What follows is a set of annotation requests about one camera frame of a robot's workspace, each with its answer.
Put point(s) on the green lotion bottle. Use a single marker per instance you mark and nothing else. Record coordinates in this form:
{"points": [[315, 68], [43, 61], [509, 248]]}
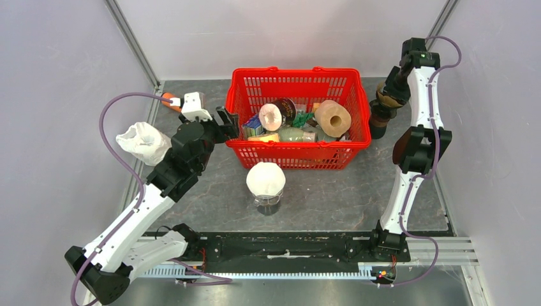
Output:
{"points": [[294, 134]]}

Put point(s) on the green crumpled wrapper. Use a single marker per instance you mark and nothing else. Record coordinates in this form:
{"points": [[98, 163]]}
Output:
{"points": [[301, 119]]}

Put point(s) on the yellow sponge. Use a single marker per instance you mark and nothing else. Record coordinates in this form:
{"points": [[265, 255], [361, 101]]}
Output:
{"points": [[269, 137]]}

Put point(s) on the red plastic shopping basket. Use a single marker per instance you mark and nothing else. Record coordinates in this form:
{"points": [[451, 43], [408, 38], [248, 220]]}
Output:
{"points": [[251, 88]]}

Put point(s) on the white plastic bag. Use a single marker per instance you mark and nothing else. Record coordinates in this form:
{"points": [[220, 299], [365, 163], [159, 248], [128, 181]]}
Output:
{"points": [[145, 142]]}

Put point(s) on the orange cylinder with blue cap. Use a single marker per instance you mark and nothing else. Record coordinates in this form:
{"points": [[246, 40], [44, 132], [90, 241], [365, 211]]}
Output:
{"points": [[172, 102]]}

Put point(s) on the dark green glass dripper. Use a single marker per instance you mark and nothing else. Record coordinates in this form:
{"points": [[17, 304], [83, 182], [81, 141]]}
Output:
{"points": [[380, 113]]}

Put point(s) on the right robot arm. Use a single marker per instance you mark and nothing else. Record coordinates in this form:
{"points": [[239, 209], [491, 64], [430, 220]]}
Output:
{"points": [[418, 151]]}

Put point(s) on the white cable duct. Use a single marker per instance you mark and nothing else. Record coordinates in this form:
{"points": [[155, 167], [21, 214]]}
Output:
{"points": [[174, 271]]}

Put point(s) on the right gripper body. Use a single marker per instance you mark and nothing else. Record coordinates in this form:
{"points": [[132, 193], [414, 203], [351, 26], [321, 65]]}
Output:
{"points": [[397, 86]]}

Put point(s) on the brown toilet paper roll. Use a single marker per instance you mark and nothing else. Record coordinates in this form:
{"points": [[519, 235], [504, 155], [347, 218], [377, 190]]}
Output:
{"points": [[334, 119]]}

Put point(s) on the white paper coffee filter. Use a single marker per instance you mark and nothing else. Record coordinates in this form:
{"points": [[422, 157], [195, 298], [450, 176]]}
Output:
{"points": [[265, 179]]}

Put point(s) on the blue packaged sponge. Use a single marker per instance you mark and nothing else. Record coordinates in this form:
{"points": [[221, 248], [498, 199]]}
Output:
{"points": [[252, 127]]}

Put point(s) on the clear glass dripper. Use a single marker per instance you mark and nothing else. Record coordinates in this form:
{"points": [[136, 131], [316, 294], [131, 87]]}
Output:
{"points": [[267, 200]]}

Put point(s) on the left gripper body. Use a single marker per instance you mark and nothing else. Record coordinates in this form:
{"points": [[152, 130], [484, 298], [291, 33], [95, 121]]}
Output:
{"points": [[214, 132]]}

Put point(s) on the black mounting rail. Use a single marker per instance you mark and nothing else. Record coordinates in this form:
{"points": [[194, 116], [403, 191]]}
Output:
{"points": [[293, 252]]}

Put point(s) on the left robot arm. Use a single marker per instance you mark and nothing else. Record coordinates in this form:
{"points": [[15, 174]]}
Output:
{"points": [[113, 260]]}

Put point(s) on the brown paper coffee filter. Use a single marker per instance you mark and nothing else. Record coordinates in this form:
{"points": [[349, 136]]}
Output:
{"points": [[386, 100]]}

